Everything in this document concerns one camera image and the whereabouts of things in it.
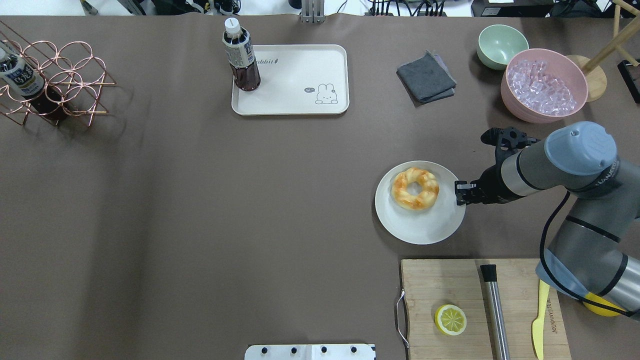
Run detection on white round plate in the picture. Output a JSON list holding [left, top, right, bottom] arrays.
[[374, 160, 466, 245]]

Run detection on tea bottle in rack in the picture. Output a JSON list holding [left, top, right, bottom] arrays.
[[0, 43, 68, 125]]

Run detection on tea bottle on tray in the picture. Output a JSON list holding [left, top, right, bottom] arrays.
[[222, 17, 261, 92]]

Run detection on mint green bowl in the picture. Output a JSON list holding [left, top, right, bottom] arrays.
[[477, 23, 530, 71]]

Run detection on wooden mug tree stand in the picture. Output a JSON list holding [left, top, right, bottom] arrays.
[[568, 0, 640, 102]]

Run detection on cream rabbit tray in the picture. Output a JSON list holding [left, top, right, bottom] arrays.
[[231, 44, 350, 116]]

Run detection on bamboo cutting board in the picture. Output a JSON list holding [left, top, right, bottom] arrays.
[[395, 258, 572, 360]]

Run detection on pink bowl with ice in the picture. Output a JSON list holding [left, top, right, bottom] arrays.
[[500, 48, 588, 124]]

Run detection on half lemon slice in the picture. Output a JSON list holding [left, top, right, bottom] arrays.
[[434, 304, 467, 337]]

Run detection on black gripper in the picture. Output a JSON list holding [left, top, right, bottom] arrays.
[[454, 165, 509, 207]]

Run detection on black framed object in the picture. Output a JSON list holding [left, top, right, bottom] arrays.
[[617, 60, 640, 104]]

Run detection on yellow plastic knife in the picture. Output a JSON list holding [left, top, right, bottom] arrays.
[[531, 279, 550, 360]]

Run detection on white camera pole base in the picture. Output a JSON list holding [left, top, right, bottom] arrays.
[[244, 343, 377, 360]]

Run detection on whole yellow lemon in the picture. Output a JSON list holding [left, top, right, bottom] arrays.
[[583, 292, 626, 317]]

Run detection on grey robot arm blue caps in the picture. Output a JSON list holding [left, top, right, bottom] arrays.
[[454, 121, 640, 321]]

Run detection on folded grey cloth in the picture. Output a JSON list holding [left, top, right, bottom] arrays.
[[397, 50, 457, 104]]

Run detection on aluminium frame post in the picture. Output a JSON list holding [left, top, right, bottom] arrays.
[[300, 0, 326, 24]]

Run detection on copper wire bottle rack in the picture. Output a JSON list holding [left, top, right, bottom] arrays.
[[1, 22, 117, 127]]

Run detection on glazed ring donut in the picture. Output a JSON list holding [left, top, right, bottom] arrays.
[[390, 167, 441, 211]]

